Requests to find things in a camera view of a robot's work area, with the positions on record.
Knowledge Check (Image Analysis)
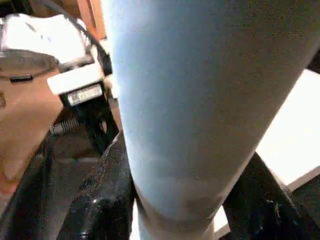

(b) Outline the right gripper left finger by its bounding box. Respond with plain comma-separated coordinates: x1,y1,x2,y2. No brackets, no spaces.
56,131,137,240

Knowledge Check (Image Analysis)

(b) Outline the black mat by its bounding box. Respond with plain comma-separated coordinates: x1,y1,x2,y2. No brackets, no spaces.
0,131,128,240

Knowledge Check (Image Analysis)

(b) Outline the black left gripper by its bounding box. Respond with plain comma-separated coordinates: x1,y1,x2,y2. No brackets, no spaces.
74,100,122,157

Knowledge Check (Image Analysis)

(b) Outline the white plastic table top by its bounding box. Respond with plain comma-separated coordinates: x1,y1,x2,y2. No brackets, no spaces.
209,69,320,237

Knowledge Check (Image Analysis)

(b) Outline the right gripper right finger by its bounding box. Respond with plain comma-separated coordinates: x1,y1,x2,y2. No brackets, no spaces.
222,152,320,240

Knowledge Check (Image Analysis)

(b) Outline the white plastic table leg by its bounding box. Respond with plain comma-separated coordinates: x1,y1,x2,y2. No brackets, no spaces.
99,0,320,240

